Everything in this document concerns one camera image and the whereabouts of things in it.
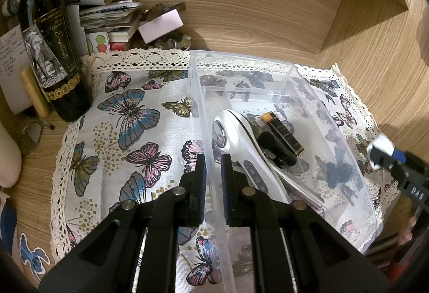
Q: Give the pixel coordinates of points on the dark wine bottle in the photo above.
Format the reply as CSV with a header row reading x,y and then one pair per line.
x,y
43,45

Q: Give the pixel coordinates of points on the stack of booklets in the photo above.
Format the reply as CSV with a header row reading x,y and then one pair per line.
x,y
110,21

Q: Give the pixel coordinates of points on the person's right hand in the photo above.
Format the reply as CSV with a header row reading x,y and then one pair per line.
x,y
407,232

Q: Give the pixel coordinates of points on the butterfly printed lace cloth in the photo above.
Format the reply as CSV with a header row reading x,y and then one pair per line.
x,y
134,112

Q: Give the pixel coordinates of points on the pile of small metal trinkets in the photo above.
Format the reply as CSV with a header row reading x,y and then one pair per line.
x,y
167,43

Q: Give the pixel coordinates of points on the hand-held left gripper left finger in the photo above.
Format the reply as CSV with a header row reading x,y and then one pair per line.
x,y
200,185

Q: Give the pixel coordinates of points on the blue white sticker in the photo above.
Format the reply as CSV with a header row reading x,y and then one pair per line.
x,y
30,256

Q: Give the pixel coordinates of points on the clear plastic box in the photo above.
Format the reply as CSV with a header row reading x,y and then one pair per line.
x,y
335,118

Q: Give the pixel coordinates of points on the small white plastic piece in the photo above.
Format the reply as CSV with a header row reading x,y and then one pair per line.
x,y
380,145

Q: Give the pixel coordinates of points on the yellow candle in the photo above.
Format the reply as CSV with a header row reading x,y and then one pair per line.
x,y
32,92

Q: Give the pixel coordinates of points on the metal tweezers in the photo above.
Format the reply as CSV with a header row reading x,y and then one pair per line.
x,y
301,187

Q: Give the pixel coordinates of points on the white paper card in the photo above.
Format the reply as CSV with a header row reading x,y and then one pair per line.
x,y
161,25

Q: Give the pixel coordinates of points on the black gold battery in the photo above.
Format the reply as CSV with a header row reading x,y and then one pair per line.
x,y
285,135

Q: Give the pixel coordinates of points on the white handheld device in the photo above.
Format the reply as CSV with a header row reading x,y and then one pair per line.
x,y
234,132

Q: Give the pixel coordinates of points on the handwritten white note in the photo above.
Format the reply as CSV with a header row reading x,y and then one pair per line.
x,y
10,58

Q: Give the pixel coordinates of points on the brown wooden clips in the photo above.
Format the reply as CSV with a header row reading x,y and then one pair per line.
x,y
157,10

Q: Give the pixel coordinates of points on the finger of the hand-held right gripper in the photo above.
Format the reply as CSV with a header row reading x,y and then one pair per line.
x,y
397,156

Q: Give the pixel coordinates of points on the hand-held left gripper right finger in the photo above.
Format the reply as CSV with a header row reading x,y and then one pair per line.
x,y
225,192

